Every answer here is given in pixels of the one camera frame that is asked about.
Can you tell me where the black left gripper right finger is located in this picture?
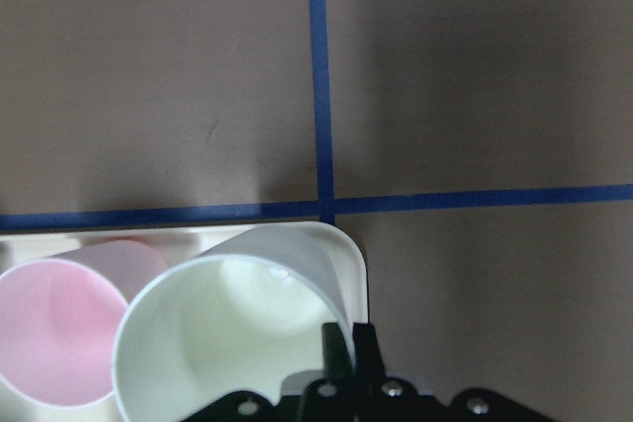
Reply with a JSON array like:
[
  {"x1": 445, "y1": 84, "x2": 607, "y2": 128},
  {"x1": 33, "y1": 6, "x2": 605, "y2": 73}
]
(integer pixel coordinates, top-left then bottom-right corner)
[{"x1": 352, "y1": 322, "x2": 386, "y2": 382}]

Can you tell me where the cream plastic tray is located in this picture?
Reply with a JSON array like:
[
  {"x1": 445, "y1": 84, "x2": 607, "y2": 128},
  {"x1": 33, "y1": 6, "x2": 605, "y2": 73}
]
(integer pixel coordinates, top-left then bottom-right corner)
[{"x1": 1, "y1": 224, "x2": 368, "y2": 421}]

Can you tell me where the white plastic cup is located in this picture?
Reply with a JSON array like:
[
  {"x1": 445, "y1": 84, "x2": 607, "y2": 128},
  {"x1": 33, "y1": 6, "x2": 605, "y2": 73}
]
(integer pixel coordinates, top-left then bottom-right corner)
[{"x1": 112, "y1": 222, "x2": 355, "y2": 421}]

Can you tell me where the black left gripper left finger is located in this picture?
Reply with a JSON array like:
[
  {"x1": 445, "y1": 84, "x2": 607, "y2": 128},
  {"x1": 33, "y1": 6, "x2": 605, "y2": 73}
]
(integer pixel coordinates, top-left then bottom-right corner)
[{"x1": 321, "y1": 322, "x2": 353, "y2": 381}]

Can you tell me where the pink plastic cup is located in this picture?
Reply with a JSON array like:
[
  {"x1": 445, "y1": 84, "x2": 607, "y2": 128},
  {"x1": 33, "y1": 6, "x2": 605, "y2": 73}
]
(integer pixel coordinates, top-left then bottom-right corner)
[{"x1": 1, "y1": 240, "x2": 167, "y2": 408}]

